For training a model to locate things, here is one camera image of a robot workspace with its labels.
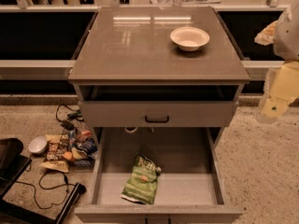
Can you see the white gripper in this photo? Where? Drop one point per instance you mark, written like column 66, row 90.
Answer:
column 288, row 37

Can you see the green jalapeno chip bag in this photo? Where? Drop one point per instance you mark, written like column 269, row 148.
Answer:
column 142, row 185

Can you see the white bowl on counter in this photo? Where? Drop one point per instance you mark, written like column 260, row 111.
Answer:
column 189, row 38

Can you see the grey drawer cabinet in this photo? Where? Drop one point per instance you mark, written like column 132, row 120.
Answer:
column 129, row 56

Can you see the open grey middle drawer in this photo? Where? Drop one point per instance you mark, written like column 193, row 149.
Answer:
column 189, row 189

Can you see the closed grey top drawer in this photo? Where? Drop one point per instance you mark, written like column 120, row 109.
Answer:
column 157, row 114

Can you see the blue snack bag on floor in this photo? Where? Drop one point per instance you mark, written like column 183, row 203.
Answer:
column 84, row 154

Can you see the brown snack bag on floor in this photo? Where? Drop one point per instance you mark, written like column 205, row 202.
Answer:
column 54, row 160

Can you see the black power adapter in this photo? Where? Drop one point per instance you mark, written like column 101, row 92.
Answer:
column 67, row 125

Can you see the orange fruit on floor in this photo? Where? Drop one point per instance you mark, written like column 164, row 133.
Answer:
column 68, row 156

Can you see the white bowl on floor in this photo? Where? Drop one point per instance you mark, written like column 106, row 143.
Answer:
column 38, row 145

